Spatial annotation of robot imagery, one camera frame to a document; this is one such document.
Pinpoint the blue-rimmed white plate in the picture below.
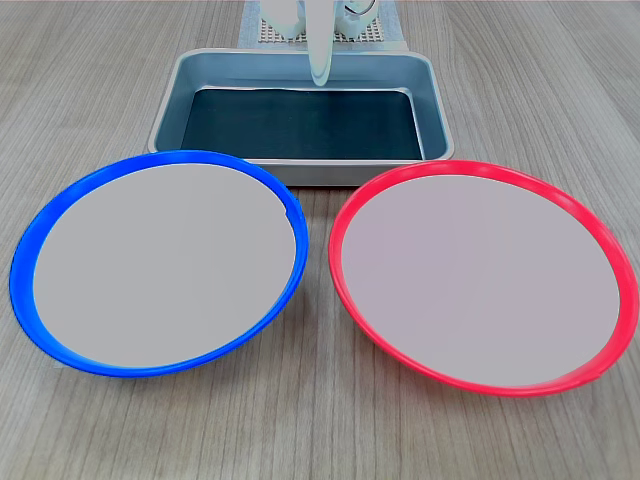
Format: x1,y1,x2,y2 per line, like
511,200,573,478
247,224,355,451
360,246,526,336
8,148,309,379

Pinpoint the steel tray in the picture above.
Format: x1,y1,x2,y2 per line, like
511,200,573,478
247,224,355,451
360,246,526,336
147,47,456,189

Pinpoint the red-rimmed white plate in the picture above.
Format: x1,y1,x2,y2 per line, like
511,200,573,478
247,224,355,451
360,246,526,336
327,159,640,399

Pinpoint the pale perforated base plate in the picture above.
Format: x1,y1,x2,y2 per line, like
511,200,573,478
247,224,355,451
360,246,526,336
256,16,389,46

